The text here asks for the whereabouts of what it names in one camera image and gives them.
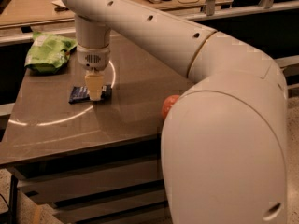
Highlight grey drawer cabinet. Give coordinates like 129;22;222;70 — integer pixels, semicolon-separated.
9;138;170;224

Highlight wooden background desk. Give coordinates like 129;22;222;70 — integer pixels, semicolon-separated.
1;0;221;41

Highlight red apple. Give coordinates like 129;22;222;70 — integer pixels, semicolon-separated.
162;95;179;119

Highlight white paper sheets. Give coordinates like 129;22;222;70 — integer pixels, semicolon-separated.
52;0;67;12

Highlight blue rxbar blueberry bar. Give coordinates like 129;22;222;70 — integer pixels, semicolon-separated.
68;85;112;104

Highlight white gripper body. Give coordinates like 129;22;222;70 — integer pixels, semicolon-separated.
77;45;110;71

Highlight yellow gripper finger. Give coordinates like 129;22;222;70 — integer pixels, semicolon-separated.
85;72;104;101

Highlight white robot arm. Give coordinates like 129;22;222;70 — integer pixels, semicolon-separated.
63;0;288;224

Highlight green chip bag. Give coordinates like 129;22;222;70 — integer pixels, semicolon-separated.
24;32;77;74

